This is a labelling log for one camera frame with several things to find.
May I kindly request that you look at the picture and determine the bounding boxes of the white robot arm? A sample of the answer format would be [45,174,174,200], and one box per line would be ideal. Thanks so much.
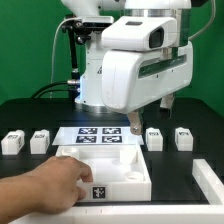
[61,0,193,135]

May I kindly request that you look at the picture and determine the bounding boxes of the white square tabletop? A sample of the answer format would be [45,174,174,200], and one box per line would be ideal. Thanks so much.
[56,145,152,202]

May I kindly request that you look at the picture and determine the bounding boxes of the marker sheet with tags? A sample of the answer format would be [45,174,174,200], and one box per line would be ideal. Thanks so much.
[53,127,144,146]

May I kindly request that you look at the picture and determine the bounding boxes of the white obstacle fence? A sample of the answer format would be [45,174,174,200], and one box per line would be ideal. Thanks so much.
[11,159,224,224]

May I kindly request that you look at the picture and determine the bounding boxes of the bare human hand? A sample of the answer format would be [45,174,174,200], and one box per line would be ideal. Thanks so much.
[24,156,93,214]

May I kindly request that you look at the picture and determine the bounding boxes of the human forearm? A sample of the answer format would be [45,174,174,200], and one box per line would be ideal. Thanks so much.
[0,173,39,224]

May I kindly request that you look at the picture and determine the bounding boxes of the white cable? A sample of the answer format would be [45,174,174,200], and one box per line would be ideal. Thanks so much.
[49,18,76,99]

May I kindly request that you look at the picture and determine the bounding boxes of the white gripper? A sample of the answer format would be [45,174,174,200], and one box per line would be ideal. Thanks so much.
[102,42,193,135]

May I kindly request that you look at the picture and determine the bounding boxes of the black mount pole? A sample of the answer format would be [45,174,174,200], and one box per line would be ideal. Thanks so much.
[68,30,80,100]

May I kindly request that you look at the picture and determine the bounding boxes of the black cables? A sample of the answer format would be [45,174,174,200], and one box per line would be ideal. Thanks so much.
[31,80,81,99]

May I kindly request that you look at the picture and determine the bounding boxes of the black camera on mount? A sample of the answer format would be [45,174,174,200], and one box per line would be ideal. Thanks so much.
[62,16,114,45]

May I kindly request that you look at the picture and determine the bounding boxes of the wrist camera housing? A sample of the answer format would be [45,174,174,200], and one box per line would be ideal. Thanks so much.
[102,16,177,51]

